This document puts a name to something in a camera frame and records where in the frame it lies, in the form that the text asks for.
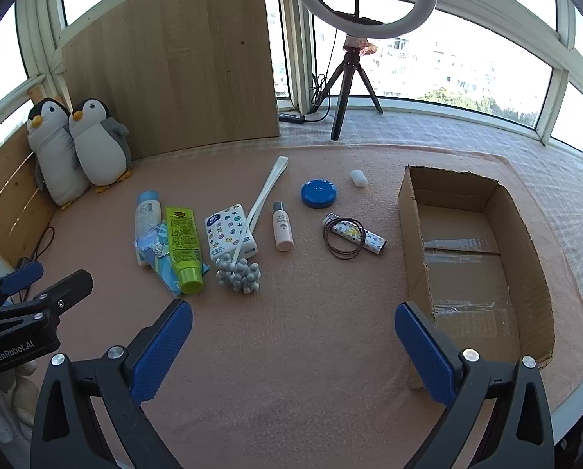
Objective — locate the blue round tape measure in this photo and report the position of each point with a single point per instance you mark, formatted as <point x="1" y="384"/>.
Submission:
<point x="318" y="193"/>

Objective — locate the patterned lighter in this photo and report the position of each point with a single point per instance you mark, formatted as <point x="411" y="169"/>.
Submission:
<point x="349" y="230"/>

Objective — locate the white patterned tissue pack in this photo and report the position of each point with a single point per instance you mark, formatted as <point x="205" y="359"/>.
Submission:
<point x="227" y="230"/>

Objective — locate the white head massager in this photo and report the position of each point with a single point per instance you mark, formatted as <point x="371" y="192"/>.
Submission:
<point x="233" y="268"/>

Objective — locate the left penguin plush toy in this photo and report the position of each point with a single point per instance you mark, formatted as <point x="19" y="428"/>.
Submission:
<point x="57" y="167"/>

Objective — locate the black tripod stand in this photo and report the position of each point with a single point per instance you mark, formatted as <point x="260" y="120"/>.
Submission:
<point x="345" y="72"/>

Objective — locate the green tube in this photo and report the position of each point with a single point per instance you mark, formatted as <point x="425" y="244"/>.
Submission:
<point x="184" y="249"/>

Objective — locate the grey gloved left hand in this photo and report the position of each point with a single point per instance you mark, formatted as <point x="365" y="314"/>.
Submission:
<point x="18" y="402"/>

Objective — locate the white blue lotion bottle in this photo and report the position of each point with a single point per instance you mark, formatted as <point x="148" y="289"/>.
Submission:
<point x="147" y="212"/>

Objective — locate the penguin plush toy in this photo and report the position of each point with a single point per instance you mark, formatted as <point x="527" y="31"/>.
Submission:
<point x="100" y="143"/>
<point x="57" y="167"/>

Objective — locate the small white eraser block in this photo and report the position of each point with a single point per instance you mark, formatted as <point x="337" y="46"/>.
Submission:
<point x="359" y="179"/>

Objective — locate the cardboard box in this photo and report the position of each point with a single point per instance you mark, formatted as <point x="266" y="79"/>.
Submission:
<point x="472" y="266"/>

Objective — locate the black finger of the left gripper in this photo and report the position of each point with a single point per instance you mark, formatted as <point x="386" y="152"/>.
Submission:
<point x="64" y="292"/>

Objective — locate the blue wet wipes pack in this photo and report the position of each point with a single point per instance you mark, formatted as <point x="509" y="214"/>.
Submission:
<point x="153" y="245"/>

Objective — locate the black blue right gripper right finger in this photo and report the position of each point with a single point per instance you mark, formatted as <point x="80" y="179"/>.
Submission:
<point x="519" y="431"/>

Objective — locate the black power strip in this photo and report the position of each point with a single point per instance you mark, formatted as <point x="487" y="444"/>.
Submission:
<point x="290" y="118"/>

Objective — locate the small pink white bottle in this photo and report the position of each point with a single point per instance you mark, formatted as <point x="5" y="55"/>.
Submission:
<point x="281" y="227"/>

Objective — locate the large wooden board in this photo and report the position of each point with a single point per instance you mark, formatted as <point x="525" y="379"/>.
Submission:
<point x="178" y="73"/>

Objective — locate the black charger with cable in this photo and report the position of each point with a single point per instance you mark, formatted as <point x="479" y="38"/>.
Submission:
<point x="45" y="241"/>

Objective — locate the right penguin plush toy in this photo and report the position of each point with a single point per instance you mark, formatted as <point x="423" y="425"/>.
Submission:
<point x="100" y="143"/>

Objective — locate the small wooden side board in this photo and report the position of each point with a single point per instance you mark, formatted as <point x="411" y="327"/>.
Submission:
<point x="25" y="210"/>

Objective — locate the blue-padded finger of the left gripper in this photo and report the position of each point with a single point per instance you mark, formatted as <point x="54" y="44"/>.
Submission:
<point x="18" y="280"/>

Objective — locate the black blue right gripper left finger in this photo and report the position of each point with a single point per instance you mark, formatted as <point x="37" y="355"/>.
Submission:
<point x="67" y="433"/>

